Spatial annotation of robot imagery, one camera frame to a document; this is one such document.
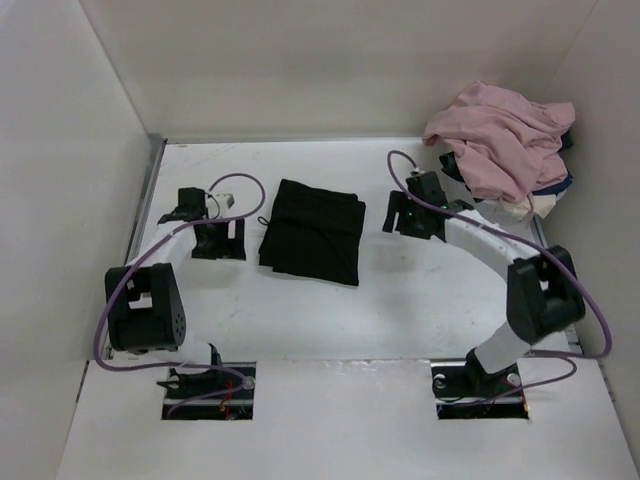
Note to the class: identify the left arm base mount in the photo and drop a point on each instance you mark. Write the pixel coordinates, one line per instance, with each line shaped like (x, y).
(223, 393)

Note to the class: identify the pink garment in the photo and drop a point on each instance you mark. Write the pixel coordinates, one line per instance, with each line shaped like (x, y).
(505, 146)

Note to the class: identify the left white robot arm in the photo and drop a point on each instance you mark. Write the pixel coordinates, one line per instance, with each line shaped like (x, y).
(147, 316)

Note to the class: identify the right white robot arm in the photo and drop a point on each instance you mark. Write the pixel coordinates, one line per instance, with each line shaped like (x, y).
(542, 296)

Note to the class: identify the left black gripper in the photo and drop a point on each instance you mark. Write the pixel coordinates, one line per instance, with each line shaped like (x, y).
(229, 247)

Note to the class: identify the white laundry basket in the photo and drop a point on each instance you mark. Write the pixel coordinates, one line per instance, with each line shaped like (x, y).
(492, 210)

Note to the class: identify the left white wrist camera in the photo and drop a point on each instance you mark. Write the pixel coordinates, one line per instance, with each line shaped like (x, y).
(220, 204)

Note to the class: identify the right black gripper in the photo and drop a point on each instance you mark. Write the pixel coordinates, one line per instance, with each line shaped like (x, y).
(398, 202)

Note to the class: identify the black trousers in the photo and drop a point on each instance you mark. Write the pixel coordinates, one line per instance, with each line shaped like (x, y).
(314, 233)

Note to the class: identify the beige garment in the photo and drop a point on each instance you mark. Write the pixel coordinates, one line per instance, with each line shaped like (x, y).
(533, 205)

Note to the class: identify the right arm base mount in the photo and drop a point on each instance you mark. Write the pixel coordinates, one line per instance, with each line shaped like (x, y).
(463, 394)

